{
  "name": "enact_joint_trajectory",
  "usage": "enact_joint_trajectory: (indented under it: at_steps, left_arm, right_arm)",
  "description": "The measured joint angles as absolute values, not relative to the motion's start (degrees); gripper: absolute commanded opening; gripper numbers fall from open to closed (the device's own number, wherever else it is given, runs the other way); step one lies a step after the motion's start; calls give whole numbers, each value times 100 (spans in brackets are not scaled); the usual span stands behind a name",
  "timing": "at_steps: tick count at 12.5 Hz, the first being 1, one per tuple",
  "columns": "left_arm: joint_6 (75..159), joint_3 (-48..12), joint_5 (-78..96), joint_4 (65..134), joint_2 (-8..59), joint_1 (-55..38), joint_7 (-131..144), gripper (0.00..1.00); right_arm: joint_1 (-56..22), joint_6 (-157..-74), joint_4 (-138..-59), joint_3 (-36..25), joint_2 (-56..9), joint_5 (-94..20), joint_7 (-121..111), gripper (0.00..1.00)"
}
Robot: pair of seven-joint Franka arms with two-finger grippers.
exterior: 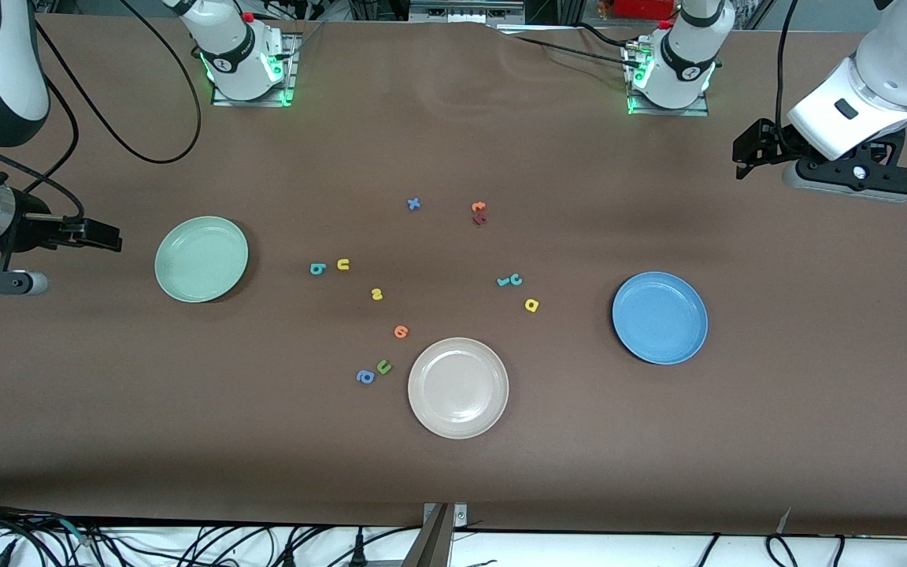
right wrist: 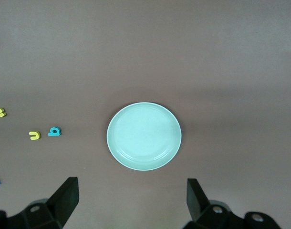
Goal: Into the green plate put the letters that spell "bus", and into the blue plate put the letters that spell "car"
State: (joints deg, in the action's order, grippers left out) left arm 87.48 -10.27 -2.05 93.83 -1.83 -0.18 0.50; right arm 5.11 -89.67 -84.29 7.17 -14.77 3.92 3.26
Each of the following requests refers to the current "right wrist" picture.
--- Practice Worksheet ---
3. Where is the green plate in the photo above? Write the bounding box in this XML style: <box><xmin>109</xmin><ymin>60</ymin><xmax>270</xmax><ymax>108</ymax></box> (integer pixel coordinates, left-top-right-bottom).
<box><xmin>106</xmin><ymin>102</ymin><xmax>183</xmax><ymax>171</ymax></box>

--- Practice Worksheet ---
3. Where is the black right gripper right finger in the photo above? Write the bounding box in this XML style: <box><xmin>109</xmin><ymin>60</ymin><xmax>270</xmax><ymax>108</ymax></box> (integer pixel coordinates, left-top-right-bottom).
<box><xmin>183</xmin><ymin>178</ymin><xmax>283</xmax><ymax>229</ymax></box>

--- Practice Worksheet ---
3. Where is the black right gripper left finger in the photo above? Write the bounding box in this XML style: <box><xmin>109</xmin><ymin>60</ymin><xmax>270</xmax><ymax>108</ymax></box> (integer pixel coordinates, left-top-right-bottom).
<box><xmin>0</xmin><ymin>177</ymin><xmax>79</xmax><ymax>229</ymax></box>

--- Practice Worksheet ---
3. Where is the teal letter b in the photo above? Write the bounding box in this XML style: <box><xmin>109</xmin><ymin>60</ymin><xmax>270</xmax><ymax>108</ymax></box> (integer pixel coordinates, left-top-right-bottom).
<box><xmin>47</xmin><ymin>126</ymin><xmax>62</xmax><ymax>137</ymax></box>

